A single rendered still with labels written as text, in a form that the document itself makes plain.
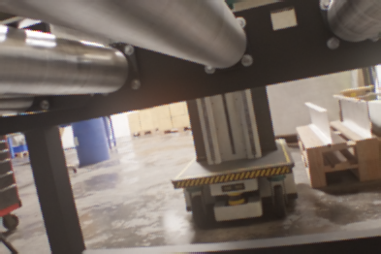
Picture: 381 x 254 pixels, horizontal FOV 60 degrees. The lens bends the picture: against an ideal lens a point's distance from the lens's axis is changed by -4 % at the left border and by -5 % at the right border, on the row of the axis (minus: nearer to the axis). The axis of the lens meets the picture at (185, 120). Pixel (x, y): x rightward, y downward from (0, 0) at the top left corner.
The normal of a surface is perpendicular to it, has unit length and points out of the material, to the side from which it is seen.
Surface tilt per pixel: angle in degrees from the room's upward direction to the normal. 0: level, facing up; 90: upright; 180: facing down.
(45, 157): 90
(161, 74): 90
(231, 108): 90
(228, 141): 90
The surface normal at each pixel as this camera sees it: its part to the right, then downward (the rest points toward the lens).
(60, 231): -0.26, 0.10
